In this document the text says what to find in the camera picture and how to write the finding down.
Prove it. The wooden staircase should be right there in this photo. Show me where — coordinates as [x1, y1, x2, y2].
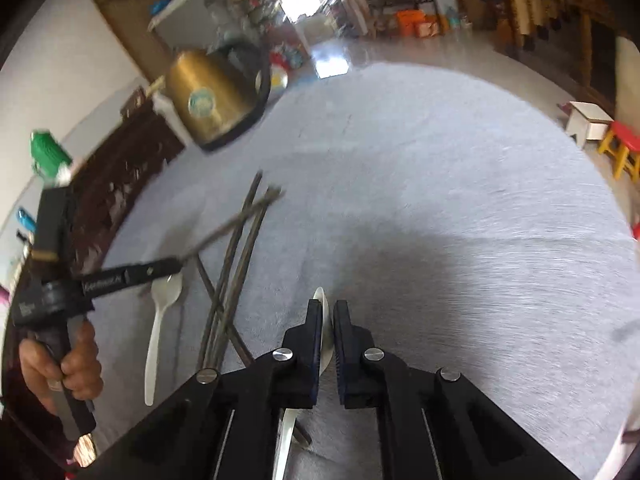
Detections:
[492, 0, 626, 106]

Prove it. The person's left hand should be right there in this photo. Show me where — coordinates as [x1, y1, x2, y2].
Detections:
[20, 319, 104, 414]

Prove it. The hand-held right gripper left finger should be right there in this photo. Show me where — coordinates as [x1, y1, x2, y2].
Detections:
[75, 300, 324, 480]

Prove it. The white chest freezer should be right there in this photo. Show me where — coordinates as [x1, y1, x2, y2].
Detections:
[149, 77, 192, 147]

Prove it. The red and yellow stool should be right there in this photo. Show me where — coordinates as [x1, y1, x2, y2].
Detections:
[599, 121, 640, 183]

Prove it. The green thermos flask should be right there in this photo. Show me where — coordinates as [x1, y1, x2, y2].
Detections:
[30, 130, 74, 184]

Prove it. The small white stool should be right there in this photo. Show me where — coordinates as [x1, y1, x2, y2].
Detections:
[565, 101, 615, 150]

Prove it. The golden electric kettle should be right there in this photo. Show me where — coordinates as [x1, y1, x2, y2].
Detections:
[162, 42, 274, 154]

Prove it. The brown wooden door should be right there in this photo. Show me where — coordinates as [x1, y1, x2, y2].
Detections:
[90, 0, 176, 83]

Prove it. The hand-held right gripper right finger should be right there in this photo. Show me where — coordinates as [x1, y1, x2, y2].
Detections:
[334, 300, 581, 480]

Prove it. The grey refrigerator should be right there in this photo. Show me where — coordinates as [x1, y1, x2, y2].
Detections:
[149, 0, 226, 53]

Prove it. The wooden table with orange boxes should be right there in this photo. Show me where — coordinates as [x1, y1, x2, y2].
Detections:
[365, 0, 448, 40]

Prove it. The carved dark wooden sideboard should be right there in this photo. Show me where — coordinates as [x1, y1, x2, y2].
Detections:
[0, 87, 187, 311]

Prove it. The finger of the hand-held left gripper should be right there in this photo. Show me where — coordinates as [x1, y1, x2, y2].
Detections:
[125, 256, 184, 286]

